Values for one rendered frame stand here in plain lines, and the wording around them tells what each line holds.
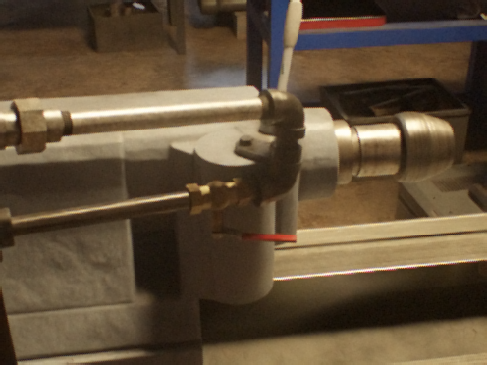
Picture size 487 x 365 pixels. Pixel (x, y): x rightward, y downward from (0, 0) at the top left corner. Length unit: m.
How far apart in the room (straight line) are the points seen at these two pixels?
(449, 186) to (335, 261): 1.49
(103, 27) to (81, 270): 3.80
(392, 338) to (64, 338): 0.56
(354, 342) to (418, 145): 0.40
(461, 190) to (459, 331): 1.40
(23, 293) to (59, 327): 0.05
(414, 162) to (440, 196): 1.66
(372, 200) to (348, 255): 1.84
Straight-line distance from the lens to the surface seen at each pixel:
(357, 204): 3.01
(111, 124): 0.66
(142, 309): 0.87
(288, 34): 0.85
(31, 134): 0.63
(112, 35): 4.63
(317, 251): 1.22
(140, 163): 0.83
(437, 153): 0.95
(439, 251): 1.25
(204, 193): 0.74
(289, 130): 0.74
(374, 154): 0.93
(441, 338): 1.26
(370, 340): 1.23
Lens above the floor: 1.51
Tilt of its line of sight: 29 degrees down
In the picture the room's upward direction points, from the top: straight up
